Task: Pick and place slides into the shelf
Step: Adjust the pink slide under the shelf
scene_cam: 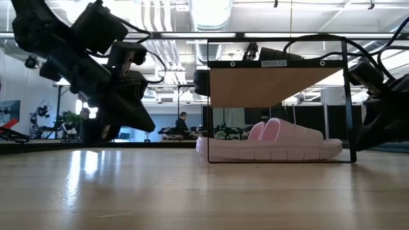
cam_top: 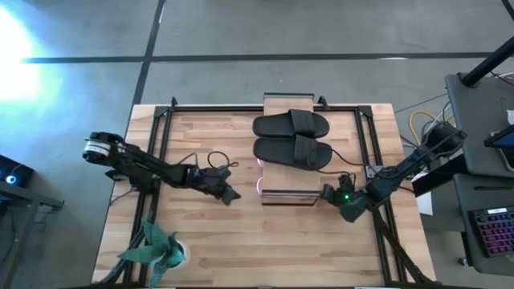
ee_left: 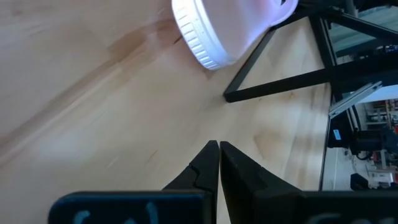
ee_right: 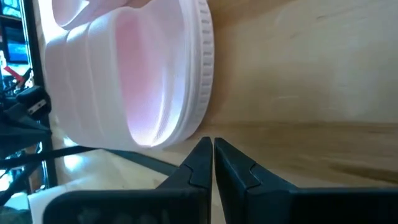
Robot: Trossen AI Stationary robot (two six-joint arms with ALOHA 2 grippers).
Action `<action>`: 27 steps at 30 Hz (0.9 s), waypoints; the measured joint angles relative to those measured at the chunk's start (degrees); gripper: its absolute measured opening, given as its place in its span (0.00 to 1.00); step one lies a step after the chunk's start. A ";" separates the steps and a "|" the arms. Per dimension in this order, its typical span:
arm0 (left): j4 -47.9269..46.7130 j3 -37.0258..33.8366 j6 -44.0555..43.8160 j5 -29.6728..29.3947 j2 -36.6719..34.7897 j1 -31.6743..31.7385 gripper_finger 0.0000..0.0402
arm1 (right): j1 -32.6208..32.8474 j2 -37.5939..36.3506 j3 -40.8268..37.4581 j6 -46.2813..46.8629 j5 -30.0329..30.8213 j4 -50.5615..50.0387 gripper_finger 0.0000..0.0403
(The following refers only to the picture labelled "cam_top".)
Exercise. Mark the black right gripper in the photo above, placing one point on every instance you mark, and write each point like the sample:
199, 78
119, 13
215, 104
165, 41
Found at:
345, 190

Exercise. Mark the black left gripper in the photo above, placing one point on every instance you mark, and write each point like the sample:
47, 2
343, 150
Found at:
206, 178

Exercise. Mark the black slide sandal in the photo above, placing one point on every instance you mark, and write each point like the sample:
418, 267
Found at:
277, 124
281, 150

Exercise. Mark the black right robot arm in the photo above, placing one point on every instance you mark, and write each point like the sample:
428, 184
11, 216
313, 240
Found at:
401, 172

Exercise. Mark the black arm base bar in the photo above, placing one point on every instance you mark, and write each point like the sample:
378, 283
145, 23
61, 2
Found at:
437, 178

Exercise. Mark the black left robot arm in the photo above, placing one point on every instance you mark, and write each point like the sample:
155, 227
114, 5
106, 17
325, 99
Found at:
136, 164

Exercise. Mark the white paper sheet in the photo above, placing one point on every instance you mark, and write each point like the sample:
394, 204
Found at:
425, 202

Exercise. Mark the green plant in white pot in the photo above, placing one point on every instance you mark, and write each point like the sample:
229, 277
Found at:
160, 249

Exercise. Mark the grey desk panel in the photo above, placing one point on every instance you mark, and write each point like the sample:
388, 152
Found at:
462, 233
478, 116

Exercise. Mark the backlit keyboard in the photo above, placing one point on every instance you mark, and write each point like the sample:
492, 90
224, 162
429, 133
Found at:
496, 233

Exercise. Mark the black tablet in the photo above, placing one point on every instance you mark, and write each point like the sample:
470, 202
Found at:
504, 142

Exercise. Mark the black pole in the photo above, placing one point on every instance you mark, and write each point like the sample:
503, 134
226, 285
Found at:
486, 64

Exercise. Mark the black stand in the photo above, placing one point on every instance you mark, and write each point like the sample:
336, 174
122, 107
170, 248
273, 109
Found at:
24, 196

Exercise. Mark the black device with blue light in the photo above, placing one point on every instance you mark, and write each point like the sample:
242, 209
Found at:
20, 172

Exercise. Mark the wooden shelf with black frame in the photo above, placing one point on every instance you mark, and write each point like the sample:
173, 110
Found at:
289, 182

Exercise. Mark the black aluminium table frame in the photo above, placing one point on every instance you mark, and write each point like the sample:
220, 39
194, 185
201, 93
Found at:
217, 108

